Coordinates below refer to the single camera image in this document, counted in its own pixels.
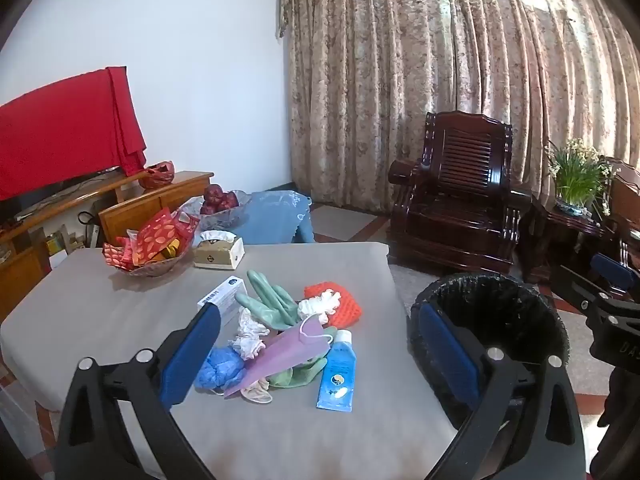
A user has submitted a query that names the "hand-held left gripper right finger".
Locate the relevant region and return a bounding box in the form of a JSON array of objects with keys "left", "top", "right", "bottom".
[{"left": 416, "top": 304, "right": 587, "bottom": 480}]

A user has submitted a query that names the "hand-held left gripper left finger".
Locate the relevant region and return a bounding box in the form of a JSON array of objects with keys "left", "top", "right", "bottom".
[{"left": 55, "top": 304, "right": 223, "bottom": 480}]

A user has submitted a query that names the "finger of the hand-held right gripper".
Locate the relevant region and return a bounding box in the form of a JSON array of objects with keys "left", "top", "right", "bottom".
[
  {"left": 549, "top": 264, "right": 617, "bottom": 320},
  {"left": 590, "top": 252, "right": 640, "bottom": 302}
]

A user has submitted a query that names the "blue plastic cover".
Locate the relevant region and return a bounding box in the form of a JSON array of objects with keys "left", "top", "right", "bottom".
[{"left": 194, "top": 347, "right": 247, "bottom": 394}]

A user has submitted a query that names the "white cloth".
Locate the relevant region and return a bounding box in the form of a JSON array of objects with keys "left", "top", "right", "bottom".
[{"left": 230, "top": 307, "right": 271, "bottom": 361}]

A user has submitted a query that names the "white cardboard box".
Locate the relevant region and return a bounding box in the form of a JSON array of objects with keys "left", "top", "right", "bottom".
[{"left": 197, "top": 276, "right": 248, "bottom": 328}]

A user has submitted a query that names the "black-lined trash bin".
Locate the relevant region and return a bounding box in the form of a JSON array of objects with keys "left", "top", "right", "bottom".
[{"left": 407, "top": 272, "right": 571, "bottom": 436}]

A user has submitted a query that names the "purple face mask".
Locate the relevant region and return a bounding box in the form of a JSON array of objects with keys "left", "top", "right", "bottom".
[{"left": 223, "top": 315, "right": 338, "bottom": 400}]

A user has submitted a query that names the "blue tube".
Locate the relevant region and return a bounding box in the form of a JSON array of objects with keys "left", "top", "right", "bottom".
[{"left": 316, "top": 329, "right": 357, "bottom": 413}]

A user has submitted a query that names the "orange foam net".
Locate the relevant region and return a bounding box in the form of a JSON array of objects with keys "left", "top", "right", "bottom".
[{"left": 304, "top": 282, "right": 362, "bottom": 330}]

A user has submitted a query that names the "white scrunchie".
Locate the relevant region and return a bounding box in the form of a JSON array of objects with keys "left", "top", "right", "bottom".
[{"left": 298, "top": 290, "right": 344, "bottom": 326}]

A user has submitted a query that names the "dark wooden side table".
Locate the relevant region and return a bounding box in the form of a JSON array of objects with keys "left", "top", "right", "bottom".
[{"left": 517, "top": 195, "right": 621, "bottom": 286}]

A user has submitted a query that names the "dark wooden armchair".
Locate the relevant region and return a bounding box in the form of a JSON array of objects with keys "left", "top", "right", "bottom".
[
  {"left": 600, "top": 157, "right": 640, "bottom": 261},
  {"left": 387, "top": 111, "right": 533, "bottom": 276}
]

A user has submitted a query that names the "potted narcissus plant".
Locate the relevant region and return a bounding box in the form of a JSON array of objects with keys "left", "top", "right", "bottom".
[{"left": 545, "top": 139, "right": 616, "bottom": 217}]

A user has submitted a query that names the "tissue box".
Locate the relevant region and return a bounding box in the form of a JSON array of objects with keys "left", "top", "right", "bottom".
[{"left": 193, "top": 230, "right": 245, "bottom": 271}]

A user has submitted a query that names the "basket of red packets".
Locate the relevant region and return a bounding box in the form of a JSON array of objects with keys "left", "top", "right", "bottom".
[{"left": 102, "top": 208, "right": 201, "bottom": 278}]

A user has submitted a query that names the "glass fruit bowl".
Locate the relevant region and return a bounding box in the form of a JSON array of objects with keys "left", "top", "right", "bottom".
[{"left": 177, "top": 190, "right": 253, "bottom": 231}]

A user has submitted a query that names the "wooden television cabinet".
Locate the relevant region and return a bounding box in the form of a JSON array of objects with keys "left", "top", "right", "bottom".
[{"left": 0, "top": 170, "right": 215, "bottom": 321}]

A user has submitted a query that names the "blue embroidered tablecloth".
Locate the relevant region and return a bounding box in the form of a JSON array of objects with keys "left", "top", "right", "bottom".
[{"left": 227, "top": 190, "right": 316, "bottom": 245}]

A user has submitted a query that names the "black television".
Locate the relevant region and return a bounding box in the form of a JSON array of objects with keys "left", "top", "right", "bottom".
[{"left": 0, "top": 170, "right": 126, "bottom": 222}]

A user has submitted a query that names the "red cloth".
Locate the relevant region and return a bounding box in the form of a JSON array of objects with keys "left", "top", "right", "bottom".
[{"left": 0, "top": 66, "right": 147, "bottom": 202}]

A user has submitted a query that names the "floral curtain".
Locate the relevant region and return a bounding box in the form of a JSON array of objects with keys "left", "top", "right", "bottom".
[{"left": 277, "top": 0, "right": 640, "bottom": 211}]

